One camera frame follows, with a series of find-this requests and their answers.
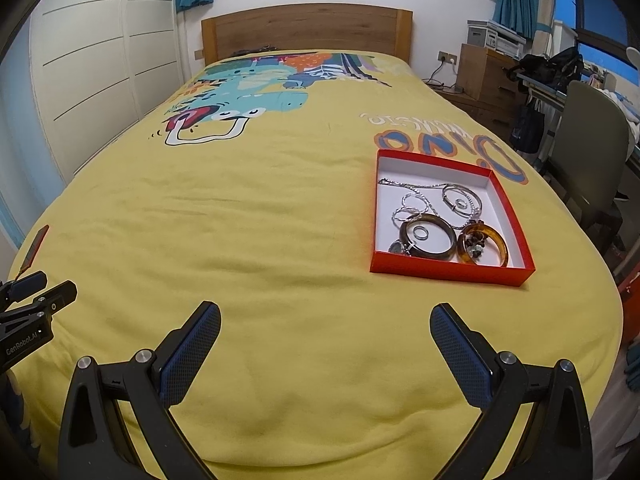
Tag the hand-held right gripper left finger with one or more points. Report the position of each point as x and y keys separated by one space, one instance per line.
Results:
x=190 y=355

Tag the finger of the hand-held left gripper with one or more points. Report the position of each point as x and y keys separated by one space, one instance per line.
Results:
x=27 y=285
x=57 y=300

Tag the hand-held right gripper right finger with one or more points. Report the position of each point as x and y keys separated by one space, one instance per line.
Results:
x=460 y=355

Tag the red jewelry box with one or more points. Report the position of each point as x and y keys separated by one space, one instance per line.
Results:
x=450 y=272

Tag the brown bangle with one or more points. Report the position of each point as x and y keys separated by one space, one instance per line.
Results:
x=430 y=255

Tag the amber bangle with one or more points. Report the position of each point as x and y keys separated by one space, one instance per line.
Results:
x=497 y=242

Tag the silver bangle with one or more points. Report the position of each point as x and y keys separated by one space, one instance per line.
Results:
x=475 y=200

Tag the dark beaded jewelry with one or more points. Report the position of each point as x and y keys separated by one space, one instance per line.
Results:
x=475 y=250

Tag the red box lid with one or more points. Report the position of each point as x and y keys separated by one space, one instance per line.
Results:
x=32 y=252

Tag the yellow printed blanket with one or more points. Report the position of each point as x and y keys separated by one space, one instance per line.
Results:
x=225 y=240

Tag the silver pendant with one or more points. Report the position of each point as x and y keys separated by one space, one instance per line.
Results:
x=400 y=247

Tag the white wardrobe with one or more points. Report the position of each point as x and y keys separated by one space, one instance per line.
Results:
x=95 y=60

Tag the dark blue hanging bag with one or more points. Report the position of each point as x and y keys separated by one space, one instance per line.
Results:
x=527 y=127

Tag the grey chair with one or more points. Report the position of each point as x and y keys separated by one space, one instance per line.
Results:
x=590 y=145

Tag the wooden dresser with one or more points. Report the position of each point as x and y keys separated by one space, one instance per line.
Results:
x=485 y=72

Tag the black bag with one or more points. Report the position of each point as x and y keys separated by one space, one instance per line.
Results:
x=550 y=67

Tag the small black item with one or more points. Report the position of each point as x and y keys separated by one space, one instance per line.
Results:
x=255 y=50

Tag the white printer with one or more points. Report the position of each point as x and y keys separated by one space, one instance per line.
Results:
x=495 y=37

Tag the wooden headboard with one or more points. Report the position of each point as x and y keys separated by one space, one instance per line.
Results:
x=305 y=30

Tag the wall socket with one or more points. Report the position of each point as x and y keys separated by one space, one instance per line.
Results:
x=447 y=57

